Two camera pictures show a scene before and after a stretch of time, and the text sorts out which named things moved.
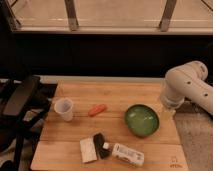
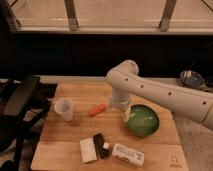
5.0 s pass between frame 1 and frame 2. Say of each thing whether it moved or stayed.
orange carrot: stayed
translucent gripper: moved
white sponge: stayed
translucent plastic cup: stayed
